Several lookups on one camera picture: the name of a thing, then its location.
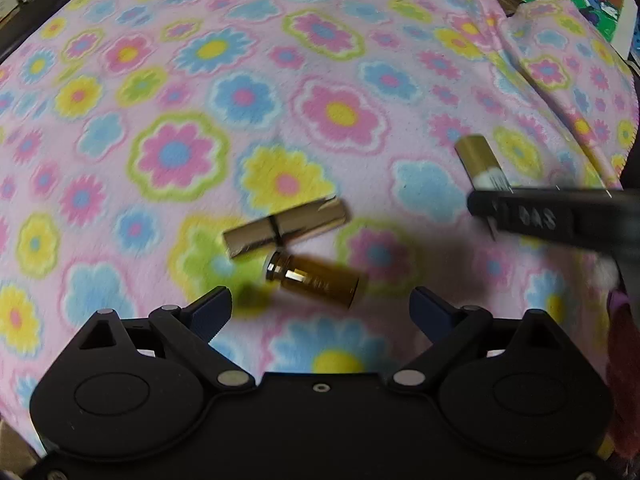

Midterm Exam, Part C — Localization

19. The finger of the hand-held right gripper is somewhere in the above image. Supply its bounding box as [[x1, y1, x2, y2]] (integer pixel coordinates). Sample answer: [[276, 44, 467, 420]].
[[467, 186, 640, 252]]

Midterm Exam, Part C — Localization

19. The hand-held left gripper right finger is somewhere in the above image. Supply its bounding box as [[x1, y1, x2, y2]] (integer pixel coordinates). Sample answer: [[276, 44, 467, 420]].
[[387, 286, 568, 393]]

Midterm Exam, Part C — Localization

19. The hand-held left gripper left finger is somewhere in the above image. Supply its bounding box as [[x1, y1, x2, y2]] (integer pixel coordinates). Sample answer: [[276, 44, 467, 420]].
[[75, 286, 256, 392]]

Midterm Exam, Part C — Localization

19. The short gold tube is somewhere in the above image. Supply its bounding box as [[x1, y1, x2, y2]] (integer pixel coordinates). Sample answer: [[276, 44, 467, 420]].
[[453, 133, 514, 194]]

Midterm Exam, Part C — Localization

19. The amber glass bottle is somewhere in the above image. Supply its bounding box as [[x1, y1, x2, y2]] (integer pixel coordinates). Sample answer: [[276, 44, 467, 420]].
[[265, 251, 369, 307]]

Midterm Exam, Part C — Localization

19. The gold lipstick tube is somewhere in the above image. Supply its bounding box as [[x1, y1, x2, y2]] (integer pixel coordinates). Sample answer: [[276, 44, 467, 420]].
[[222, 197, 351, 259]]

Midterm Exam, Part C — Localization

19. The pink floral fleece blanket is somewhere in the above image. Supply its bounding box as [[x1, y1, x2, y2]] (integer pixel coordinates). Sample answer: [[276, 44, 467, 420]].
[[0, 0, 640, 461]]

